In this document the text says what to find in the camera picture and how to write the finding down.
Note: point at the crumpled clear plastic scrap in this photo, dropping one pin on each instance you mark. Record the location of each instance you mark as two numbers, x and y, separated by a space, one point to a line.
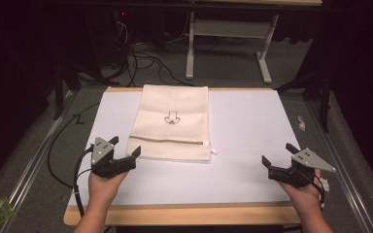
301 123

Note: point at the white sheet table cover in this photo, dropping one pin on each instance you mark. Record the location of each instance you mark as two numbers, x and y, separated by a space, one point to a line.
187 145

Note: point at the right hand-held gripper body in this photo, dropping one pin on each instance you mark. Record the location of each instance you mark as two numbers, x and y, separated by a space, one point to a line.
299 170

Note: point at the cream zippered cloth bag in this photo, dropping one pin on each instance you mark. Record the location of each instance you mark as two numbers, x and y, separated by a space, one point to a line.
171 121

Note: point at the white metal table frame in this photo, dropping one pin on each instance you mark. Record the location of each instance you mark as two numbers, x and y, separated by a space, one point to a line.
230 39

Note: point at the person's left hand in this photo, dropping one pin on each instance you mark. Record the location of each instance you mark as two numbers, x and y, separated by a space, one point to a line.
105 186

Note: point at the person's right hand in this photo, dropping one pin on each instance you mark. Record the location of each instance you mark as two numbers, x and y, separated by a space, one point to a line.
304 195

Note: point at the black metal stand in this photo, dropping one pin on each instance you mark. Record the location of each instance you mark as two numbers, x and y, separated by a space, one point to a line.
317 93
66 81

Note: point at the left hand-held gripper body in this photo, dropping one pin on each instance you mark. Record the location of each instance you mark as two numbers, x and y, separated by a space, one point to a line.
105 160

